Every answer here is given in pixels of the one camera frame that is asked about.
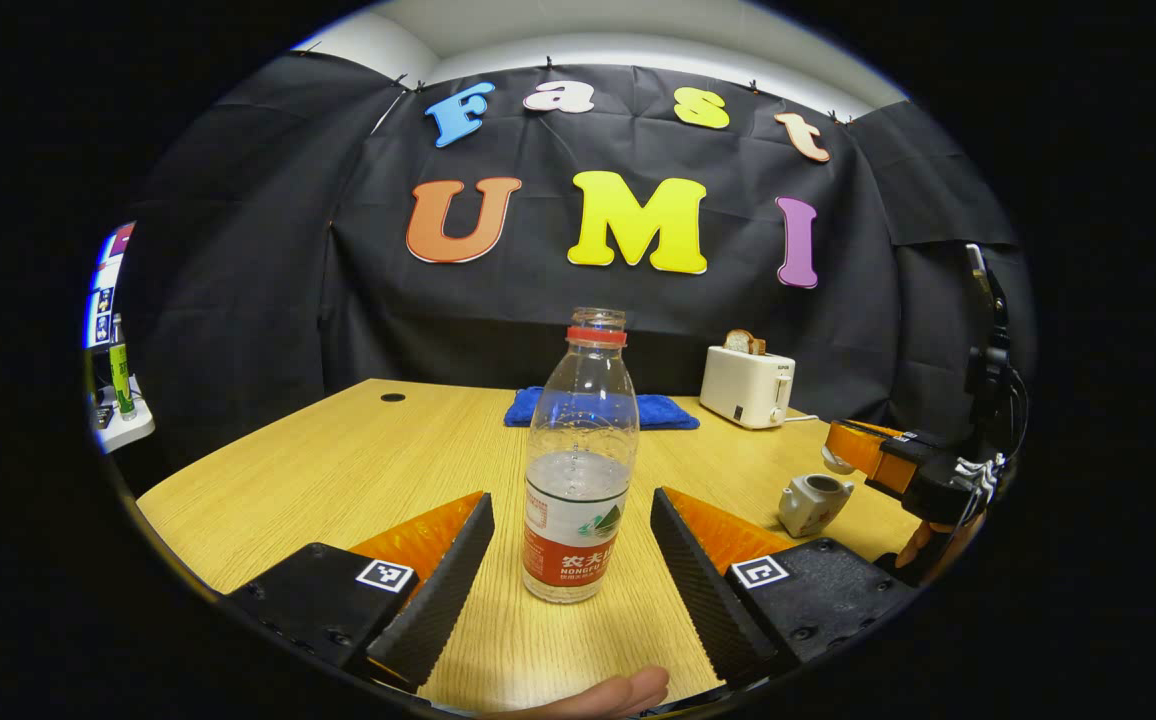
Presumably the white toaster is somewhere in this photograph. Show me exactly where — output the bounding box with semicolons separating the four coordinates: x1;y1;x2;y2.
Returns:
699;345;797;431

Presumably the clear plastic water bottle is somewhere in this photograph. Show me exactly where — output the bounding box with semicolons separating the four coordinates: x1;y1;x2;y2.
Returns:
522;307;640;605

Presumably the green bottle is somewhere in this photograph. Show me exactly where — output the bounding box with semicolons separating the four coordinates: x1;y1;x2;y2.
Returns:
109;314;137;418

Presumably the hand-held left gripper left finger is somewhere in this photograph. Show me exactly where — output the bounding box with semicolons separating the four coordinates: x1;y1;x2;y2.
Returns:
221;490;497;693

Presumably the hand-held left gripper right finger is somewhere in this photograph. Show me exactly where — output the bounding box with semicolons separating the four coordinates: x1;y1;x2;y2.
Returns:
649;486;924;691

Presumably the white ceramic teacup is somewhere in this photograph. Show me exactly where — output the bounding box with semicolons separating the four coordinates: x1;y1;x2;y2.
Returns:
777;473;855;539

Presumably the white side table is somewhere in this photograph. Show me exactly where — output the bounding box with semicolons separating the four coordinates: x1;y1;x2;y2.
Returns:
90;375;157;454

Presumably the blue folded towel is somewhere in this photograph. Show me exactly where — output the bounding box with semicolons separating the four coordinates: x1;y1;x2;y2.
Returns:
503;386;702;432

